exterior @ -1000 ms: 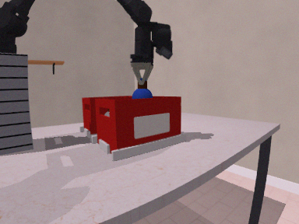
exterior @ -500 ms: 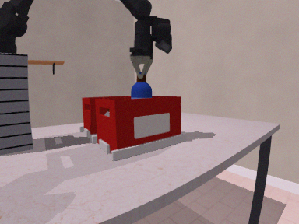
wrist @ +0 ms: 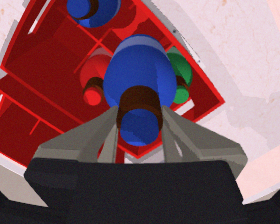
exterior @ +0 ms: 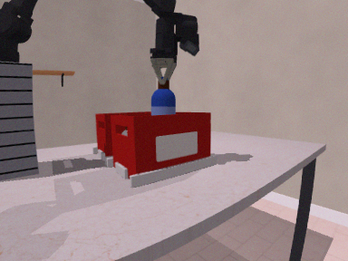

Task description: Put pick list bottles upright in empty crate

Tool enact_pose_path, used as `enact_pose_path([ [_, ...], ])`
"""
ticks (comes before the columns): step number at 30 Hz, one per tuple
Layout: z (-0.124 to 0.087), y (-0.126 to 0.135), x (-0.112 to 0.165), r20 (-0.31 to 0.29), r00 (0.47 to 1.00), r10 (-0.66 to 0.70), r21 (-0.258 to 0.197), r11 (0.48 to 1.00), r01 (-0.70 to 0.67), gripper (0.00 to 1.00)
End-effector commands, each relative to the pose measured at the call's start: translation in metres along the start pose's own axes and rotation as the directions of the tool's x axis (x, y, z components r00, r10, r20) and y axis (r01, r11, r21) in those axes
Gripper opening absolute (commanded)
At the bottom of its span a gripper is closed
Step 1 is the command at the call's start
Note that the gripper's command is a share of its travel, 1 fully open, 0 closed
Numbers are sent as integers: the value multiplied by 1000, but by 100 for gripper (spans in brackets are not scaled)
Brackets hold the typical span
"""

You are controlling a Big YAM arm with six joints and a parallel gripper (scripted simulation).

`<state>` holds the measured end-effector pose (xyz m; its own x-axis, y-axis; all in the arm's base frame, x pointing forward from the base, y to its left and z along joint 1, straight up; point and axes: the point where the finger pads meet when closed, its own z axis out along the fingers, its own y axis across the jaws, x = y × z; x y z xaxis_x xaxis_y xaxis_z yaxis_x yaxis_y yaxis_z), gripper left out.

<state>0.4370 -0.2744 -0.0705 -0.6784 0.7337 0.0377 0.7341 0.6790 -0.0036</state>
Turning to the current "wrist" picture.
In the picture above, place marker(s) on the red bottle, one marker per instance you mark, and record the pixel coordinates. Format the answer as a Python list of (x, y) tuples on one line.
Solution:
[(92, 74)]

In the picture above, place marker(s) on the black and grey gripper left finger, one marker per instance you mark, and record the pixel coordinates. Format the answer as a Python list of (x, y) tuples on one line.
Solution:
[(82, 143)]

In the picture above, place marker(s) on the red crate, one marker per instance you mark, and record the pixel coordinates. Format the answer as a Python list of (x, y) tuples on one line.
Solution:
[(17, 141), (46, 59)]

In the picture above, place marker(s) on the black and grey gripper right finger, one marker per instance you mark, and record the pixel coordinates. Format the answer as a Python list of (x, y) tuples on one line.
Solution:
[(198, 143)]

